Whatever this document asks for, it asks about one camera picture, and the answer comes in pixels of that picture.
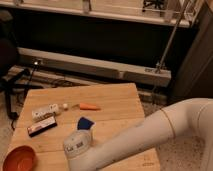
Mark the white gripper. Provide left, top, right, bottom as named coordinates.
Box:
left=63, top=117, right=95, bottom=158

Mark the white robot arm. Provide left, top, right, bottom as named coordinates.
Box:
left=63, top=98, right=213, bottom=171

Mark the orange carrot toy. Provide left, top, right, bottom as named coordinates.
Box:
left=79, top=103, right=100, bottom=110

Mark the black and white box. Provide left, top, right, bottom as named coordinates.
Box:
left=27, top=117, right=57, bottom=137

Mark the metal pole stand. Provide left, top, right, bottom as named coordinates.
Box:
left=155, top=0, right=190, bottom=73

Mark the black office chair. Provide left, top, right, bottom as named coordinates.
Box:
left=0, top=10, right=30, bottom=129

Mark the dark cabinet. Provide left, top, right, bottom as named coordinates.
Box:
left=167, top=1, right=213, bottom=104

